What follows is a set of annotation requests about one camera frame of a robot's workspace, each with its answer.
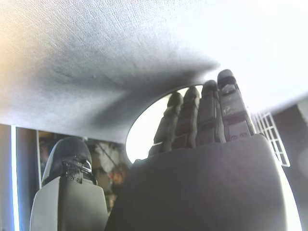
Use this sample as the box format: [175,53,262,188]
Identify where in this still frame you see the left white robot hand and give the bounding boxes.
[30,69,301,231]

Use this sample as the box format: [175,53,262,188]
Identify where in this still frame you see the white column with blue strip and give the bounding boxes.
[11,125,39,231]

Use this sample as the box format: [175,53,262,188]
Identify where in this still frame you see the silver wire dish rack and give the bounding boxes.
[250,111,291,167]

